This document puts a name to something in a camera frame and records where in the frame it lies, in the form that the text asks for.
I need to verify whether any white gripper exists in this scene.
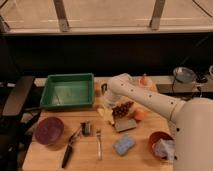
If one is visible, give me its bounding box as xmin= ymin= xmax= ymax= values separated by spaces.
xmin=103 ymin=90 xmax=123 ymax=108

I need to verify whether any yellow banana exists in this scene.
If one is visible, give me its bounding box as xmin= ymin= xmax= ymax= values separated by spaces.
xmin=97 ymin=107 xmax=115 ymax=125

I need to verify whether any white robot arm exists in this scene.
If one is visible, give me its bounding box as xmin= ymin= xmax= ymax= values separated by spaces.
xmin=104 ymin=73 xmax=213 ymax=171

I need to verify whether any metal cup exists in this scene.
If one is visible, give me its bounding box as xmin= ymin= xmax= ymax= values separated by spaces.
xmin=101 ymin=83 xmax=108 ymax=95

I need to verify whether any bunch of dark grapes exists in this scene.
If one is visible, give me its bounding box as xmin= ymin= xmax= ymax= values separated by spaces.
xmin=112 ymin=101 xmax=133 ymax=118

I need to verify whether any grey rectangular block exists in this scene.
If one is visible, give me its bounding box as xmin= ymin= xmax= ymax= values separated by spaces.
xmin=114 ymin=119 xmax=137 ymax=132

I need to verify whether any silver fork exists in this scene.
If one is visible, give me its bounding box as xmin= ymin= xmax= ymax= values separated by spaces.
xmin=96 ymin=129 xmax=102 ymax=160

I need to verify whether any orange fruit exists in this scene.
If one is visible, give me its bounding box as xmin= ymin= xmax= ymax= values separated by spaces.
xmin=134 ymin=109 xmax=146 ymax=121

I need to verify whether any small metal clip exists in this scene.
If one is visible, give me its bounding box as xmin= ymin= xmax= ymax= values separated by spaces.
xmin=81 ymin=121 xmax=92 ymax=136

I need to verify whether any green plastic tray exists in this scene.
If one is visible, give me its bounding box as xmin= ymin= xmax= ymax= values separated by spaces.
xmin=40 ymin=73 xmax=95 ymax=110

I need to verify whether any blue sponge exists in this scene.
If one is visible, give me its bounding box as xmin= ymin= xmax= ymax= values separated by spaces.
xmin=113 ymin=135 xmax=135 ymax=156

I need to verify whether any red bowl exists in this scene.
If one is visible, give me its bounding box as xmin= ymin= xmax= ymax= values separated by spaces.
xmin=147 ymin=131 xmax=172 ymax=156

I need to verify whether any metal bowl on side table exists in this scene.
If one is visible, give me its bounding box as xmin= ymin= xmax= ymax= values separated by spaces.
xmin=173 ymin=67 xmax=196 ymax=83

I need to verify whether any black chair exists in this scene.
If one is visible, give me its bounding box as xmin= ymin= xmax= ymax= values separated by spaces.
xmin=0 ymin=76 xmax=40 ymax=171

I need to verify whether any black handled can opener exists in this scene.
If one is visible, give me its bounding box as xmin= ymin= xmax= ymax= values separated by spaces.
xmin=61 ymin=126 xmax=81 ymax=169

